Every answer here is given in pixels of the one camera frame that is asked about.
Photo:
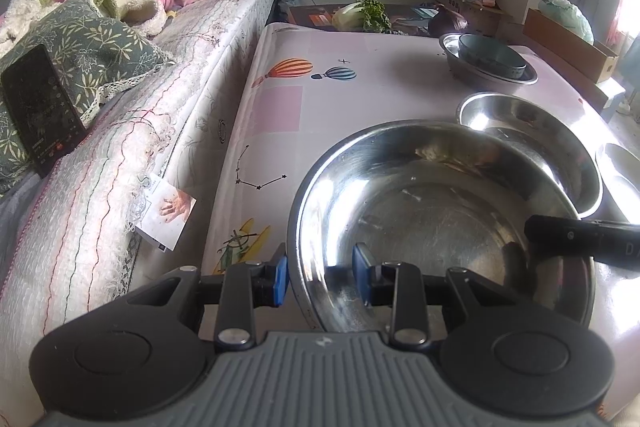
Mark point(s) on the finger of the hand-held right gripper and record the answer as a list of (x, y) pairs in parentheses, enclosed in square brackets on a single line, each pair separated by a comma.
[(590, 237)]

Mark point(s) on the white printed card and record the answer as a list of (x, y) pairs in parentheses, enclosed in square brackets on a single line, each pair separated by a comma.
[(167, 212)]

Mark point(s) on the white fluffy garment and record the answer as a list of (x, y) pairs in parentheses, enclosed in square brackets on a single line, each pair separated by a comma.
[(135, 4)]

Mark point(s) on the pale green plastic bag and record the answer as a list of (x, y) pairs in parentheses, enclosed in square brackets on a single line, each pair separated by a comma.
[(567, 17)]

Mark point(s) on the black smartphone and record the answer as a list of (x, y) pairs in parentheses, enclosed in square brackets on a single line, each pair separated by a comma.
[(42, 107)]

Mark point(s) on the long cardboard box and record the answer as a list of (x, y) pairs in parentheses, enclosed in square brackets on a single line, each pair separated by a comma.
[(570, 47)]

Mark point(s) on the open cardboard box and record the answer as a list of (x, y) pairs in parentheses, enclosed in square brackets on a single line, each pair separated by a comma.
[(475, 9)]

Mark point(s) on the green leaf-print pillow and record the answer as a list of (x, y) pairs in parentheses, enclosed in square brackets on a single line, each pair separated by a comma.
[(115, 37)]

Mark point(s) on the stainless steel bowl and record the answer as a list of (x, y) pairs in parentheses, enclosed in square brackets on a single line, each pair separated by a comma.
[(550, 132), (425, 207), (450, 52)]

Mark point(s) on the white quilted mattress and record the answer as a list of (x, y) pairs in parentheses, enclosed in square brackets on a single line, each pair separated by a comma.
[(150, 117)]

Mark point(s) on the napa cabbage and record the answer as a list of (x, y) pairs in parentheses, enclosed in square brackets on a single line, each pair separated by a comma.
[(357, 16)]

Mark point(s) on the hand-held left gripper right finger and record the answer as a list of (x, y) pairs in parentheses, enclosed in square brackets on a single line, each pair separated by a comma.
[(361, 272)]

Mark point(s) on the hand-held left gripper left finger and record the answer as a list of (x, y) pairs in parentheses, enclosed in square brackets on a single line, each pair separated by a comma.
[(281, 281)]

